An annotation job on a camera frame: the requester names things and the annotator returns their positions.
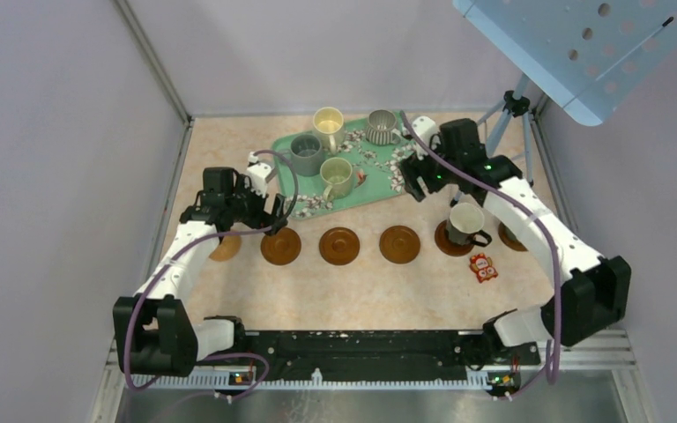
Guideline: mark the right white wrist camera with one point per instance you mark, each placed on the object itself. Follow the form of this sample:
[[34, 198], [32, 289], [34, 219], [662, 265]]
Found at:
[[426, 130]]

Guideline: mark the aluminium frame rail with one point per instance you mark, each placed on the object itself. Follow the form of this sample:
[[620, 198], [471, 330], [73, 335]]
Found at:
[[598, 382]]

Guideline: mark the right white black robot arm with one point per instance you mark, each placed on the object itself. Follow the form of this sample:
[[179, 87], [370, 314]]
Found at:
[[590, 290]]

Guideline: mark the dark brown wooden coaster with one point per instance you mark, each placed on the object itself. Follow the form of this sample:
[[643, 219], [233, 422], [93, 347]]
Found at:
[[399, 244], [282, 248], [339, 246], [517, 247], [447, 246]]

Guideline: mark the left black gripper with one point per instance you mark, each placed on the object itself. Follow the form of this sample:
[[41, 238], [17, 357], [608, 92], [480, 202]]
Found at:
[[262, 218]]

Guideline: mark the green floral serving tray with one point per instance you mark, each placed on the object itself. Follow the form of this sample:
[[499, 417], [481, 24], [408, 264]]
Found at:
[[376, 173]]

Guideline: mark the light blue perforated panel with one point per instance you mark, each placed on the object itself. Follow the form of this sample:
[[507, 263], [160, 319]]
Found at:
[[586, 56]]

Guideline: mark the dark green mug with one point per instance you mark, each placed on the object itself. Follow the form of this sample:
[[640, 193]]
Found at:
[[509, 234]]

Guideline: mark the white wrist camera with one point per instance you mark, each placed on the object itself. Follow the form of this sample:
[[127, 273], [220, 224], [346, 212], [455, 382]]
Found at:
[[259, 173], [426, 130]]

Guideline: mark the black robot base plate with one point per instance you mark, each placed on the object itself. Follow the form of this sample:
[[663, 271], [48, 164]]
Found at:
[[372, 355]]

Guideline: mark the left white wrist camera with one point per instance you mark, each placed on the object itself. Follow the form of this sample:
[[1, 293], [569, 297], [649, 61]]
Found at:
[[259, 173]]

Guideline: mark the plain grey mug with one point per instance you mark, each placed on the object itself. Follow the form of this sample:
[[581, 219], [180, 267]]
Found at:
[[306, 154]]

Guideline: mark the red owl picture card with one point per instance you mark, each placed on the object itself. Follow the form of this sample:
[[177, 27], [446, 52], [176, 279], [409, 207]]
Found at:
[[483, 267]]

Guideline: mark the ribbed grey mug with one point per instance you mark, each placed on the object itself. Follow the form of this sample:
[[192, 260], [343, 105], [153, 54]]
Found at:
[[382, 128]]

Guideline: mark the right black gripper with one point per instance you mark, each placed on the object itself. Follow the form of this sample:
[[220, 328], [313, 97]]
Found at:
[[412, 167]]

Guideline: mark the light green mug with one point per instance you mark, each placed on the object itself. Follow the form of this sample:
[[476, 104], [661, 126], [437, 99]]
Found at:
[[337, 176]]

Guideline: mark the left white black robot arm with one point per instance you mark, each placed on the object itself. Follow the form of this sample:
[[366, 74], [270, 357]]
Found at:
[[153, 332]]

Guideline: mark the black mug white inside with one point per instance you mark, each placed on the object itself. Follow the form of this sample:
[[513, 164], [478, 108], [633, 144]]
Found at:
[[465, 226]]

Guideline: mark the light tan wooden coaster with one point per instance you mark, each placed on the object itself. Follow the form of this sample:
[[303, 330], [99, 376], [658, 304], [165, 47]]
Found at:
[[227, 249]]

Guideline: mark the grey tripod stand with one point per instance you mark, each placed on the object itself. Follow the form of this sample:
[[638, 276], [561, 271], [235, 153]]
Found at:
[[514, 105]]

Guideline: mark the pale yellow mug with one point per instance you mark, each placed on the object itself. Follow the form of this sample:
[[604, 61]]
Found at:
[[328, 125]]

